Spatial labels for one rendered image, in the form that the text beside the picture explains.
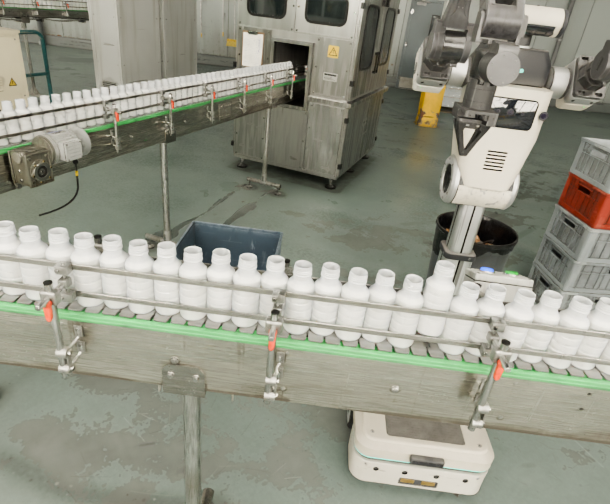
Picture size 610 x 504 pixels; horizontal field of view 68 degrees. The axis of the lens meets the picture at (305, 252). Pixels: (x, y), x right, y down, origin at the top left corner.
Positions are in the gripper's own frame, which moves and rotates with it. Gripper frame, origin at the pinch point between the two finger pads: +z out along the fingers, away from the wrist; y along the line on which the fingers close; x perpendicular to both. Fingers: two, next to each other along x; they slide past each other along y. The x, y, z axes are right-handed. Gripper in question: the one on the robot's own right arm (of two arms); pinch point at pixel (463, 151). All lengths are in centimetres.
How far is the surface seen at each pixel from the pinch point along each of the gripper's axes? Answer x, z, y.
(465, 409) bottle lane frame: 10, 53, 19
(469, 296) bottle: 4.0, 25.3, 16.2
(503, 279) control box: 17.0, 28.4, 1.1
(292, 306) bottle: -31.7, 32.9, 16.6
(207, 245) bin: -65, 53, -44
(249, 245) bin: -50, 51, -44
